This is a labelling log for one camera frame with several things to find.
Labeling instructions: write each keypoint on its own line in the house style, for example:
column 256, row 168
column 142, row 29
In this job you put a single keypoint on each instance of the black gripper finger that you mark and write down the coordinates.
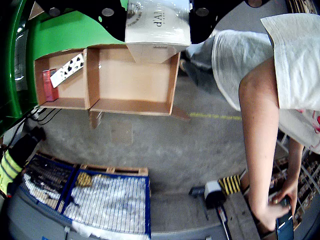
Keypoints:
column 200, row 25
column 110, row 20

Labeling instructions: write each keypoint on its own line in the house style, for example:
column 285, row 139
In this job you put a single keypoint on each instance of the tall white product box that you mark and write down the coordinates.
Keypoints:
column 155, row 27

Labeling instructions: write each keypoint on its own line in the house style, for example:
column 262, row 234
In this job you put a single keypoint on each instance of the bare person forearm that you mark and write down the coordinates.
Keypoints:
column 260, row 140

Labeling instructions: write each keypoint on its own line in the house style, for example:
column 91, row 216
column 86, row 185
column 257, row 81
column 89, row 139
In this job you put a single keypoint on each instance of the empty cardboard box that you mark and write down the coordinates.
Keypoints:
column 132, row 80

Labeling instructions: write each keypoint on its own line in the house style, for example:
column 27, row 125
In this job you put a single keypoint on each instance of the pink product box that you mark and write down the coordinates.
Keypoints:
column 48, row 87

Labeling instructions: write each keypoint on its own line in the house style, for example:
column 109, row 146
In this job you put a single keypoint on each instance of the rack of cardboard bins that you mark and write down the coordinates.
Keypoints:
column 307, row 175

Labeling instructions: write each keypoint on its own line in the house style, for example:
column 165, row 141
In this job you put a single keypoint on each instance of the bare person hand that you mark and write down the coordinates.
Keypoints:
column 265, row 215

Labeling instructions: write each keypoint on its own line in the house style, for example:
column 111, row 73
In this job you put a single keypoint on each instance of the person in white shirt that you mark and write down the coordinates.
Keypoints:
column 237, row 55

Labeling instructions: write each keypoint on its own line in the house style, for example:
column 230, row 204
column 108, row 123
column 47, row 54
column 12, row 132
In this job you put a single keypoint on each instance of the cow print carton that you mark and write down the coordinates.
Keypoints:
column 67, row 70

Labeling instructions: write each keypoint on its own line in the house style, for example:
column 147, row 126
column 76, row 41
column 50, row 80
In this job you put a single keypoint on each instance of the wooden pallet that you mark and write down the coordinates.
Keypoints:
column 125, row 170

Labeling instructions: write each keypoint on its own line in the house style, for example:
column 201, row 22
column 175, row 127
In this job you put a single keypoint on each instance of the yellow black striped bumper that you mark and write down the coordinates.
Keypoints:
column 230, row 185

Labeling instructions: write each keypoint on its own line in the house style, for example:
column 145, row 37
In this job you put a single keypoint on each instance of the small grey floor device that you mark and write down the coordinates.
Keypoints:
column 197, row 191

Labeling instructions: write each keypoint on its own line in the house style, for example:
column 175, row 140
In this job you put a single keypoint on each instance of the white and black machine head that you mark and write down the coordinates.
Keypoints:
column 215, row 193

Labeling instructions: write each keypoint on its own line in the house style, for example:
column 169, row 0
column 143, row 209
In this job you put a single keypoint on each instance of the yellow hi-vis vest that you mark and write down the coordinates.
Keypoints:
column 8, row 170

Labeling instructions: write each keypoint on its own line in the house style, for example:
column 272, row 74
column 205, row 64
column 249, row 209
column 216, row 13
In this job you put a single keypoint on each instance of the grey wooden plank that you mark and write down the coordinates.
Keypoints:
column 242, row 217

